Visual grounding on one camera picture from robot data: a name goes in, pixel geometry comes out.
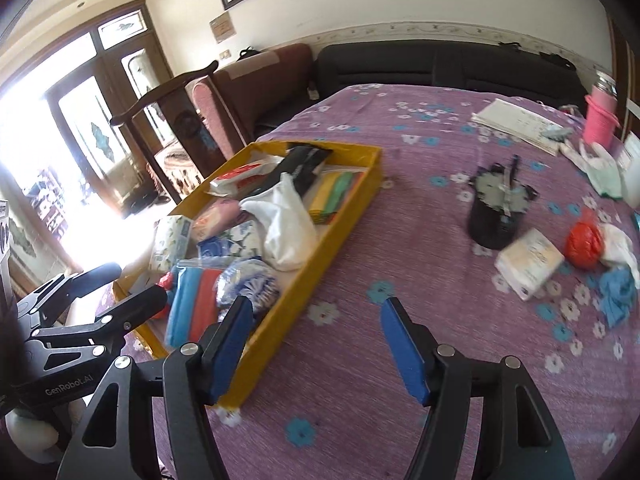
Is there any blue red foam sheets bag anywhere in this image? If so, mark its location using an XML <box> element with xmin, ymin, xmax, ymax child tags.
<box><xmin>164</xmin><ymin>258</ymin><xmax>229</xmax><ymax>349</ymax></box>

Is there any lemon print tissue pack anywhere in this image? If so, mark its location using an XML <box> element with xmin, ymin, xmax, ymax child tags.
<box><xmin>149</xmin><ymin>214</ymin><xmax>192</xmax><ymax>273</ymax></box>

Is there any blue knitted cloth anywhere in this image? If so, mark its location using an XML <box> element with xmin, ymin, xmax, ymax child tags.
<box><xmin>599</xmin><ymin>266</ymin><xmax>637</xmax><ymax>328</ymax></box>

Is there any beige Face tissue pack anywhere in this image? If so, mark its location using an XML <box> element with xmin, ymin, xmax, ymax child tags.
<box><xmin>495</xmin><ymin>229</ymin><xmax>565</xmax><ymax>301</ymax></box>

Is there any blue white patterned bag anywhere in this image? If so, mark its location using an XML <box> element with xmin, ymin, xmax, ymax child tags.
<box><xmin>216</xmin><ymin>258</ymin><xmax>281</xmax><ymax>318</ymax></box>

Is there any red plastic bag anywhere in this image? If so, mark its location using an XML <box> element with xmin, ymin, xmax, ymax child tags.
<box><xmin>564</xmin><ymin>209</ymin><xmax>604</xmax><ymax>271</ymax></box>

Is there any white fluffy cloth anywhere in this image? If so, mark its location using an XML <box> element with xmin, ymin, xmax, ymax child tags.
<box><xmin>599</xmin><ymin>223</ymin><xmax>640</xmax><ymax>288</ymax></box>

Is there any pink tissue pack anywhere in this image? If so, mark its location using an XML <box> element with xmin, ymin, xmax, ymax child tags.
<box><xmin>190</xmin><ymin>198</ymin><xmax>246</xmax><ymax>243</ymax></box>

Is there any blue floral Vinda tissue pack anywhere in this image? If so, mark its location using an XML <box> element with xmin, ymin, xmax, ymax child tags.
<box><xmin>196</xmin><ymin>220</ymin><xmax>262</xmax><ymax>259</ymax></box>

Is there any red white packet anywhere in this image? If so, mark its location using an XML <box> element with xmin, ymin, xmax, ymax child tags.
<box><xmin>207</xmin><ymin>157</ymin><xmax>279</xmax><ymax>198</ymax></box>

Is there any white plastic bag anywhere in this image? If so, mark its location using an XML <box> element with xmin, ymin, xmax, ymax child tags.
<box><xmin>240</xmin><ymin>174</ymin><xmax>319</xmax><ymax>272</ymax></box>

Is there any colourful foam sheets zip bag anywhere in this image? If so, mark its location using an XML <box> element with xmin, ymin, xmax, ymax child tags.
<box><xmin>307</xmin><ymin>170</ymin><xmax>363</xmax><ymax>226</ymax></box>

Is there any purple floral tablecloth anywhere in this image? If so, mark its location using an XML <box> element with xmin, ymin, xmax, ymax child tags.
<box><xmin>209</xmin><ymin>84</ymin><xmax>639</xmax><ymax>479</ymax></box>

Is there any yellow cardboard tray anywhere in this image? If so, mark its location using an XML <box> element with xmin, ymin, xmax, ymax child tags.
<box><xmin>112</xmin><ymin>141</ymin><xmax>383</xmax><ymax>408</ymax></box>

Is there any white green work glove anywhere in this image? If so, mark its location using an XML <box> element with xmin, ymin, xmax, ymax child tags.
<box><xmin>560</xmin><ymin>140</ymin><xmax>623</xmax><ymax>200</ymax></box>

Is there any wooden chair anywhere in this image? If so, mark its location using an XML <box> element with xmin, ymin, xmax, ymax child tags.
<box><xmin>110</xmin><ymin>60</ymin><xmax>224</xmax><ymax>205</ymax></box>

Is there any wooden glass door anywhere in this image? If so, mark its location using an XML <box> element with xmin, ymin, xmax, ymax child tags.
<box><xmin>0</xmin><ymin>0</ymin><xmax>181</xmax><ymax>271</ymax></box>

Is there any white plastic jar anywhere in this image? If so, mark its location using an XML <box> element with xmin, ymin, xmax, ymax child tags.
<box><xmin>616</xmin><ymin>132</ymin><xmax>640</xmax><ymax>208</ymax></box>

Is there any black packet in tray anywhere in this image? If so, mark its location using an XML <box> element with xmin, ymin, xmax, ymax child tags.
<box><xmin>248</xmin><ymin>143</ymin><xmax>333</xmax><ymax>197</ymax></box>

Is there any brown armchair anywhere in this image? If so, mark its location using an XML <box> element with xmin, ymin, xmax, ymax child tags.
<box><xmin>191</xmin><ymin>44</ymin><xmax>314</xmax><ymax>159</ymax></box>

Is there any open paper notebook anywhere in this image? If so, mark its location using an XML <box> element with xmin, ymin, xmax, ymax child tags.
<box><xmin>472</xmin><ymin>99</ymin><xmax>565</xmax><ymax>156</ymax></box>

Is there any pink thermos bottle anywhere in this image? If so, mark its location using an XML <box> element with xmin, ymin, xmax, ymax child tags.
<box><xmin>582</xmin><ymin>70</ymin><xmax>620</xmax><ymax>150</ymax></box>

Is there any black leather sofa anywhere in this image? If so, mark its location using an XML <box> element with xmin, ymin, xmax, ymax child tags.
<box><xmin>314</xmin><ymin>40</ymin><xmax>587</xmax><ymax>113</ymax></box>

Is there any black round device with cables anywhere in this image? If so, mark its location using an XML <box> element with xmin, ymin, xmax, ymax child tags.
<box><xmin>466</xmin><ymin>155</ymin><xmax>539</xmax><ymax>250</ymax></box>

